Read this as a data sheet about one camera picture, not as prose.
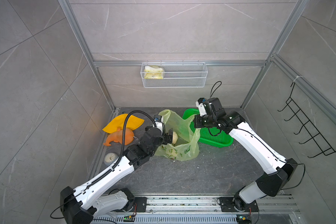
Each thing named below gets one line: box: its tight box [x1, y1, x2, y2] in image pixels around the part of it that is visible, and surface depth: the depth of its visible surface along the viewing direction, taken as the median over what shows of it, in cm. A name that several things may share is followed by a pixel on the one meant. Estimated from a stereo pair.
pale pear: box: [172, 131, 179, 145], surface depth 97 cm
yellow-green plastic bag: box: [154, 109, 202, 162], surface depth 78 cm
